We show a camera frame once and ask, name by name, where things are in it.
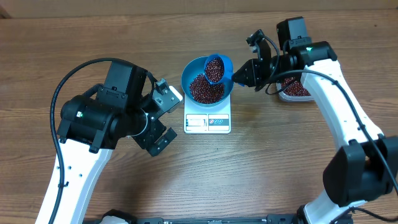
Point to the red adzuki beans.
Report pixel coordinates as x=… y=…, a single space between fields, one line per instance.
x=292 y=87

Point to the red beans in scoop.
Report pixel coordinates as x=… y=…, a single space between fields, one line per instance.
x=214 y=70

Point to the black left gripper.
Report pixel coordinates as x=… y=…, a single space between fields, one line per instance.
x=147 y=140

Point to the teal blue bowl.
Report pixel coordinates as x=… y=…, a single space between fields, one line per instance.
x=194 y=68

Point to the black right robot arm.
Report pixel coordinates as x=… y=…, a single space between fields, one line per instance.
x=365 y=164

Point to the blue plastic measuring scoop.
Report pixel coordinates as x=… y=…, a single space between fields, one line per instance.
x=228 y=69

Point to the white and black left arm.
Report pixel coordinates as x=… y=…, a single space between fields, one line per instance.
x=129 y=103

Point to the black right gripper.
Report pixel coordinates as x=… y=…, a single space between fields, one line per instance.
x=253 y=69

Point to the red beans in bowl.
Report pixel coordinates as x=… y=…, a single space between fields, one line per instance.
x=203 y=92

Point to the white digital kitchen scale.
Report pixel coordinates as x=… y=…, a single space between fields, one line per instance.
x=206 y=119

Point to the clear plastic food container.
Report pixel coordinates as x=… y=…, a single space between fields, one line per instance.
x=292 y=99

